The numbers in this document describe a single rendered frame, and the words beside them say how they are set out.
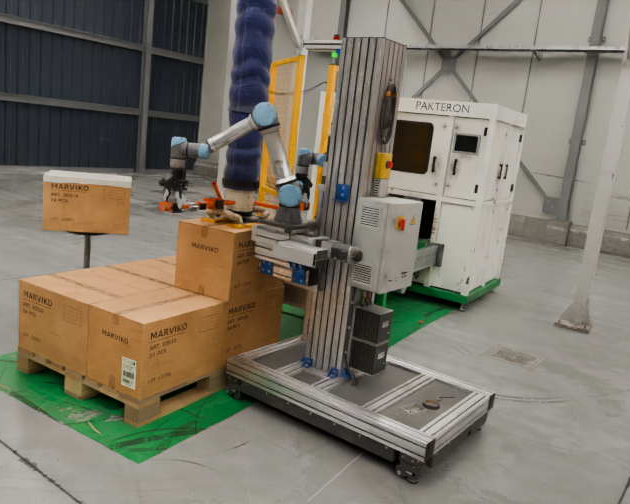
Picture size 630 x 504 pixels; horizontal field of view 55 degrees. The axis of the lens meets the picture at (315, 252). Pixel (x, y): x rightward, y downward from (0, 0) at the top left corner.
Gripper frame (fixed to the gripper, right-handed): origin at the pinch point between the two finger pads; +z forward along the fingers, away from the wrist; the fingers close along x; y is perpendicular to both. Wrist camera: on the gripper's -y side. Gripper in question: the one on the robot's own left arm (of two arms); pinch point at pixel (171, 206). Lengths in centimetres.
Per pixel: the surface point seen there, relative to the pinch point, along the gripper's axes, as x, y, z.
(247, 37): -3, 49, -93
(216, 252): -8.3, 30.3, 26.5
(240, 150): -4, 51, -31
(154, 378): -15, -21, 84
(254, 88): -9, 52, -66
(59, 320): 49, -27, 68
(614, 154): -184, 368, -58
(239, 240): -19.4, 35.8, 18.1
